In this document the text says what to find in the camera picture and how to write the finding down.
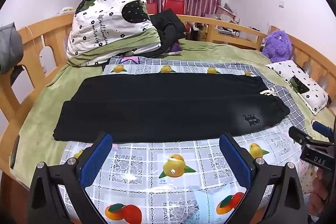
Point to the white floral pillow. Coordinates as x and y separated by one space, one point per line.
299 77

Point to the person's right hand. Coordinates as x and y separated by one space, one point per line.
319 192

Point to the black pants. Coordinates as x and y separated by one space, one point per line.
157 108

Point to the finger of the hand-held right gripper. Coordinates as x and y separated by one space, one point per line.
323 130
299 136

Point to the wooden bed frame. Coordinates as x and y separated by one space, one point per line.
29 37

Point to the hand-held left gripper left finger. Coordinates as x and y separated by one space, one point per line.
95 158

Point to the purple plush toy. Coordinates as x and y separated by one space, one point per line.
277 45

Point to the purple cloth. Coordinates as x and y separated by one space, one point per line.
175 48

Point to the green blanket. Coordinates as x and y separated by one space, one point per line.
39 108

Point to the grey bag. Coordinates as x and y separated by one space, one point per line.
9 45

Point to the folded white floral quilt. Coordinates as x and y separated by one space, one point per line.
105 24

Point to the fruit print plastic tablecloth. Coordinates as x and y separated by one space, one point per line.
147 174

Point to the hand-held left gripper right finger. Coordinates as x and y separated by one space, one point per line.
236 161

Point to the yellow cardboard box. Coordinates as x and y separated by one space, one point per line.
202 35

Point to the red chair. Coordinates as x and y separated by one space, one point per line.
173 5
152 8

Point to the black jacket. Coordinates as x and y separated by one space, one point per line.
168 29

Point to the pile of cardboard boxes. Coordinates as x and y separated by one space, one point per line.
223 14

